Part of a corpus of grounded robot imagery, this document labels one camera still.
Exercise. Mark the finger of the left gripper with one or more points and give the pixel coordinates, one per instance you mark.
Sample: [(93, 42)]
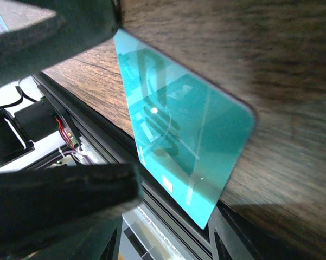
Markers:
[(76, 27), (38, 200)]

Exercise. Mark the teal card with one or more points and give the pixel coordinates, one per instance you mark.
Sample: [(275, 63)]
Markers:
[(189, 134)]

